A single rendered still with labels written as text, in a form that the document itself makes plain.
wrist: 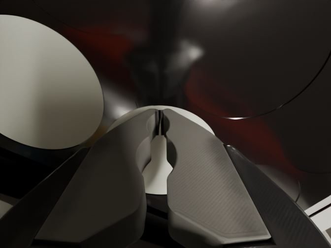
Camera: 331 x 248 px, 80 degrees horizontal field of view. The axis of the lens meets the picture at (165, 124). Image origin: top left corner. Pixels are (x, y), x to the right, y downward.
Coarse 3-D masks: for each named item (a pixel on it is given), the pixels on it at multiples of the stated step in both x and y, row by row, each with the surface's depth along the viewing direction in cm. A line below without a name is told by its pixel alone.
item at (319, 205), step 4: (324, 200) 21; (328, 200) 20; (316, 204) 21; (320, 204) 21; (324, 204) 21; (328, 204) 21; (308, 208) 22; (312, 208) 21; (316, 208) 21; (320, 208) 21; (324, 208) 21; (308, 212) 22; (312, 212) 21; (316, 212) 21; (320, 212) 21; (312, 216) 22
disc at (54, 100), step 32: (0, 32) 12; (32, 32) 12; (0, 64) 13; (32, 64) 13; (64, 64) 13; (0, 96) 14; (32, 96) 14; (64, 96) 14; (96, 96) 14; (0, 128) 16; (32, 128) 16; (64, 128) 16; (96, 128) 16
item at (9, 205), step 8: (0, 152) 21; (8, 152) 21; (16, 160) 21; (24, 160) 21; (32, 160) 21; (40, 168) 22; (48, 168) 22; (0, 192) 17; (0, 200) 17; (8, 200) 17; (16, 200) 17; (0, 208) 16; (8, 208) 17; (152, 208) 26; (0, 216) 16; (160, 216) 27; (144, 240) 21
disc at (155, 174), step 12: (144, 108) 15; (156, 108) 15; (120, 120) 15; (192, 120) 15; (156, 144) 17; (156, 156) 17; (156, 168) 18; (168, 168) 18; (144, 180) 19; (156, 180) 19; (156, 192) 20
